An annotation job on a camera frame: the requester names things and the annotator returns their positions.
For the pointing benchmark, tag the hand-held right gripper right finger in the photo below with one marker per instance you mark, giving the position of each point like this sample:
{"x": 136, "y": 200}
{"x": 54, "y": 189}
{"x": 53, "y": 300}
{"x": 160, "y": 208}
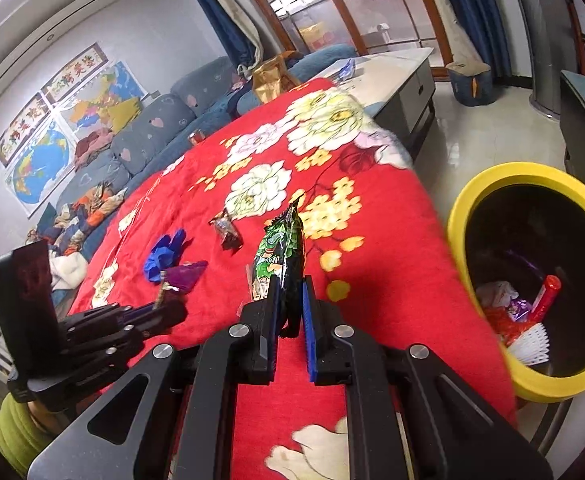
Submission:
{"x": 310, "y": 330}

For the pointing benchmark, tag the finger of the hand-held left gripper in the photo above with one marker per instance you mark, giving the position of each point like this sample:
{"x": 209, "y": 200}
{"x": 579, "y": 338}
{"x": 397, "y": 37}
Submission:
{"x": 157, "y": 316}

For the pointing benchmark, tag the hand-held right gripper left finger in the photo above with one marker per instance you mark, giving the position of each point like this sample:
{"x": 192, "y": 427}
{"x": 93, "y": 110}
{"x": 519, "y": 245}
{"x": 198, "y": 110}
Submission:
{"x": 274, "y": 310}

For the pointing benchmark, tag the purple candy wrapper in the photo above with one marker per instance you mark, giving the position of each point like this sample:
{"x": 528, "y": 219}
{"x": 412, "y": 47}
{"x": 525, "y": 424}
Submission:
{"x": 187, "y": 275}

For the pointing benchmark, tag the green snack packet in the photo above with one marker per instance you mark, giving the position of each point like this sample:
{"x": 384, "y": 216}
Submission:
{"x": 277, "y": 250}

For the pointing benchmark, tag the red plastic bag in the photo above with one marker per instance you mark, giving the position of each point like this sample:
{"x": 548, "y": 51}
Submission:
{"x": 504, "y": 327}

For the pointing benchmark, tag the white shuttlecock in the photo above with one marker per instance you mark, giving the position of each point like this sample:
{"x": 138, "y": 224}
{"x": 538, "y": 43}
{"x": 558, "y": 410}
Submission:
{"x": 532, "y": 345}

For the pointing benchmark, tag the yellow round trash bin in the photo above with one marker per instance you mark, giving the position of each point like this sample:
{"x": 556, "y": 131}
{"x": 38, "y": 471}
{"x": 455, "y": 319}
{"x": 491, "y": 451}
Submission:
{"x": 512, "y": 172}

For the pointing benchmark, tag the person's left forearm green sleeve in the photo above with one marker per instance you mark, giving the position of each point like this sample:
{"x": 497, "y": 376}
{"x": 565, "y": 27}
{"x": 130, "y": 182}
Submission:
{"x": 7, "y": 435}

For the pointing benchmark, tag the white cloth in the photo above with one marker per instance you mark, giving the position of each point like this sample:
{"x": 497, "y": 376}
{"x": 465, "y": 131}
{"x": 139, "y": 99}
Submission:
{"x": 67, "y": 270}

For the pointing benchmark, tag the blue crumpled wrapper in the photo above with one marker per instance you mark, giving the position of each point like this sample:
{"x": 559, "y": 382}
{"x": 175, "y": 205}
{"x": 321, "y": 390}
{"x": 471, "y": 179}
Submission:
{"x": 165, "y": 255}

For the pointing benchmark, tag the brown candy wrapper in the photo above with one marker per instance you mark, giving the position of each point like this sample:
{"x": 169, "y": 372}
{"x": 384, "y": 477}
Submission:
{"x": 227, "y": 232}

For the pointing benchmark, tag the red floral blanket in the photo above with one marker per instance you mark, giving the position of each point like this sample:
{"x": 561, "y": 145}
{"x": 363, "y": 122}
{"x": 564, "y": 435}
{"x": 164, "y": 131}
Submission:
{"x": 372, "y": 260}

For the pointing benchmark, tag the pile of clothes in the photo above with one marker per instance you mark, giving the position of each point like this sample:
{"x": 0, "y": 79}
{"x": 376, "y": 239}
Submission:
{"x": 87, "y": 210}

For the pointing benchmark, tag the world map poster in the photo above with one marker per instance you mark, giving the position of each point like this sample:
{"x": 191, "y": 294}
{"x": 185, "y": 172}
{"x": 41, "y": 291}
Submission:
{"x": 40, "y": 170}

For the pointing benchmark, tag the small metal can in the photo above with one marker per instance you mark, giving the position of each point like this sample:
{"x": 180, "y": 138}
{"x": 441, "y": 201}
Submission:
{"x": 196, "y": 138}

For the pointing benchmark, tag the blue fabric sofa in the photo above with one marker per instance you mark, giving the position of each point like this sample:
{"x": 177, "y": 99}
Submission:
{"x": 147, "y": 130}

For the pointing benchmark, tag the white crumpled wrapper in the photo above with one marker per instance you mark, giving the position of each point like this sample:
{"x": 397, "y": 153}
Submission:
{"x": 494, "y": 295}

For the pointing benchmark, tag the purple foil wrapper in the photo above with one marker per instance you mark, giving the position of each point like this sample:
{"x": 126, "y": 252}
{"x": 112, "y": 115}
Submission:
{"x": 520, "y": 308}

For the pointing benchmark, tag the country map poster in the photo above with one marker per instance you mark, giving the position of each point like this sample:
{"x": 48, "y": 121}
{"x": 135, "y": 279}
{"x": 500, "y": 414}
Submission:
{"x": 102, "y": 97}

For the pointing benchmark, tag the gold paper bag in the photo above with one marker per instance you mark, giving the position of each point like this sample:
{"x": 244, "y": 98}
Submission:
{"x": 270, "y": 82}

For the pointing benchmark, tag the red plastic tube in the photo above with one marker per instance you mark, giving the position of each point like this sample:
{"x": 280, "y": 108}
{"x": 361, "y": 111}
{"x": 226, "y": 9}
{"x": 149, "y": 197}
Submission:
{"x": 547, "y": 295}

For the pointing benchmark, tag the blue foil wrapper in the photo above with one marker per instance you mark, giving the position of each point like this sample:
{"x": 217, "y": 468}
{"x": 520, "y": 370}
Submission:
{"x": 345, "y": 69}

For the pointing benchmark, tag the white grey coffee table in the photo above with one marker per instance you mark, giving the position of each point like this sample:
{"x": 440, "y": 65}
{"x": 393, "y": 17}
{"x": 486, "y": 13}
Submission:
{"x": 397, "y": 67}

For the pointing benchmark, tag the blue round stool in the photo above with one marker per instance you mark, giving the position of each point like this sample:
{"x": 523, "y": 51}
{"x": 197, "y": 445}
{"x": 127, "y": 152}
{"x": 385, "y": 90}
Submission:
{"x": 469, "y": 85}

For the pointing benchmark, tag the blue window curtain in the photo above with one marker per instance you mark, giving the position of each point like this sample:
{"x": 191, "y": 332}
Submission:
{"x": 472, "y": 10}
{"x": 217, "y": 15}

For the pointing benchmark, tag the grey standing air conditioner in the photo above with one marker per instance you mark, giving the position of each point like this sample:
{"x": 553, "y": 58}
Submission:
{"x": 537, "y": 35}

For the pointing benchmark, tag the calligraphy wall scroll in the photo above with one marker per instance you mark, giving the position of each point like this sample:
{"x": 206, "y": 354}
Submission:
{"x": 75, "y": 72}
{"x": 22, "y": 127}

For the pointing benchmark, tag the wooden glass door frame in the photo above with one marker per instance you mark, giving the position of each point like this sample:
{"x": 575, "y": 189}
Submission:
{"x": 342, "y": 10}

